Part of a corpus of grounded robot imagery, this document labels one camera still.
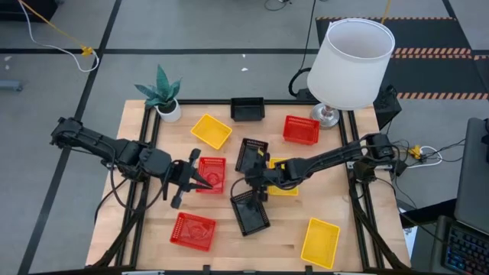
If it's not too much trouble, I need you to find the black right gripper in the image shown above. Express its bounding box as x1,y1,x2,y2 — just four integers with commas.
244,150,286,202

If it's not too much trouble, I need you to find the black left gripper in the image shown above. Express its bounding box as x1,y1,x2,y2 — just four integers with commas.
170,147,214,210

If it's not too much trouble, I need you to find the black plastic basket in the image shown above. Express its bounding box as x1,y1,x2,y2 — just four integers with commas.
229,189,271,237
230,96,266,123
234,137,270,173

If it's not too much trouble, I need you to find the red plastic basket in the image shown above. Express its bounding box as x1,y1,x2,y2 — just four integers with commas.
195,156,227,195
282,115,321,146
169,212,217,252

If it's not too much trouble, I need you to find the yellow plastic basket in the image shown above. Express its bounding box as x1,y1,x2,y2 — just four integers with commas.
190,113,233,150
267,157,300,197
300,217,341,270

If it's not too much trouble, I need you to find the white plant pot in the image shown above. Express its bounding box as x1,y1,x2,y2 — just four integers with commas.
156,98,183,124

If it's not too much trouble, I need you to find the silver lamp base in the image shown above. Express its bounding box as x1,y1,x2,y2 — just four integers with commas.
309,102,341,130

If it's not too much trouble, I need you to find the green snake plant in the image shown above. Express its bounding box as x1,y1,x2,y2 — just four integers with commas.
134,63,183,110

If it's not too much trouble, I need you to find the black power box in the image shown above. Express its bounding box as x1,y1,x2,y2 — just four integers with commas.
296,88,318,102

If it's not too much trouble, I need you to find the white lamp shade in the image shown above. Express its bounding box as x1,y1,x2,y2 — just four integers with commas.
306,18,396,112

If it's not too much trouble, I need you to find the black box device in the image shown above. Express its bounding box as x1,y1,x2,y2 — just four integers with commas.
374,84,403,131

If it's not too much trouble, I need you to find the black side desk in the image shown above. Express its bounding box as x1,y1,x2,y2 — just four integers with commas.
399,198,489,275

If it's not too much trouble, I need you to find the black hazard-striped floor mat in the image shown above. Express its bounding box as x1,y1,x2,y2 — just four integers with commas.
315,15,489,102

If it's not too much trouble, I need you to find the grey floor bar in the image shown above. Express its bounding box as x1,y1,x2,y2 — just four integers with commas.
0,79,24,92

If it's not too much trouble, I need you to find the grey laptop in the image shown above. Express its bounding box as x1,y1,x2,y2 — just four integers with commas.
454,117,489,234

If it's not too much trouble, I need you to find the backlit black keyboard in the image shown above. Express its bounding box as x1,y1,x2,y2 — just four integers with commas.
441,223,489,275

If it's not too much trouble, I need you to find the black cabinet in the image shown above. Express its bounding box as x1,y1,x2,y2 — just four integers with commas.
0,0,58,22

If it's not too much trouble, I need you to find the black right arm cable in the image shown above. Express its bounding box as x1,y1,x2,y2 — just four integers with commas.
229,176,248,200

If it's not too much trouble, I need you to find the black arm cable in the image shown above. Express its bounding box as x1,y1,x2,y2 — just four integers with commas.
229,176,248,200
93,160,180,226

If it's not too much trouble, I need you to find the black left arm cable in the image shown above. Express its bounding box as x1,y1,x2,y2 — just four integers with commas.
93,160,180,226

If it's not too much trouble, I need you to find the black aluminium table frame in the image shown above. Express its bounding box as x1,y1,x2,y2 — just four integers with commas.
89,98,412,275

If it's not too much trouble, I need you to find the black looped floor cable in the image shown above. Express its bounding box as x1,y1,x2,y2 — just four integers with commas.
287,0,318,99

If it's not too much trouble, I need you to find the white floor cable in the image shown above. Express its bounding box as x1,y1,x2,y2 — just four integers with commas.
17,0,100,73

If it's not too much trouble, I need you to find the thin black floor cable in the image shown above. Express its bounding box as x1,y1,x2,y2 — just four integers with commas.
264,0,292,11

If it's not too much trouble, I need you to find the yellow floor cable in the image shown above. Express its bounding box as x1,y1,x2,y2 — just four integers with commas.
17,0,95,57

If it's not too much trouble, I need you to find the white cable loop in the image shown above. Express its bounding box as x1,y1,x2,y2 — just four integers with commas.
406,145,444,169

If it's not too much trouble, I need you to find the yellow hanging cable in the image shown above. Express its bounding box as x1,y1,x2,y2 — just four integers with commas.
381,0,393,24

